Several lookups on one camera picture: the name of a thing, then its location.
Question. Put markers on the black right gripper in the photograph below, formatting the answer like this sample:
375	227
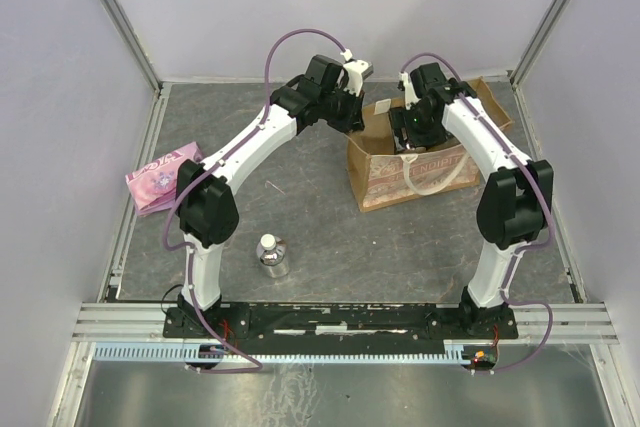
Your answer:
401	119

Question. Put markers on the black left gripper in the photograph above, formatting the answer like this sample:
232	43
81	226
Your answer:
353	121

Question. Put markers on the brown canvas tote bag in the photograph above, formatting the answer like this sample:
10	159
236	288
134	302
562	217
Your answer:
380	177

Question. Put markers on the round clear bottle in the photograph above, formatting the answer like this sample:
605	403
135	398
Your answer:
271	252

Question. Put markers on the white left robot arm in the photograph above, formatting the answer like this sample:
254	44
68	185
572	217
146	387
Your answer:
208	216

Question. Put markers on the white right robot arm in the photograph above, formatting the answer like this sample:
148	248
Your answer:
515	206

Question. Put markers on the pink tissue pack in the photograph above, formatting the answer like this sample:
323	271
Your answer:
153	187

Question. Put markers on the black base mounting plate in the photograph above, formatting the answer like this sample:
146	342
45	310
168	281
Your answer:
242	322

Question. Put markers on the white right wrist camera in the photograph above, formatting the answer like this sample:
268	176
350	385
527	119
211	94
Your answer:
406	86

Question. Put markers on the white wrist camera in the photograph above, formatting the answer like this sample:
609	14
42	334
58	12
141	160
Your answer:
355	72
406	86

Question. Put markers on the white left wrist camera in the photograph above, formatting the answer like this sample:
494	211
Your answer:
355	72

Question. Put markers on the light blue cable duct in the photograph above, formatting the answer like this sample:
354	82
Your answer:
303	349

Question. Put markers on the aluminium frame rail front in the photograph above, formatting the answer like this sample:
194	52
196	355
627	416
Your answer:
572	323

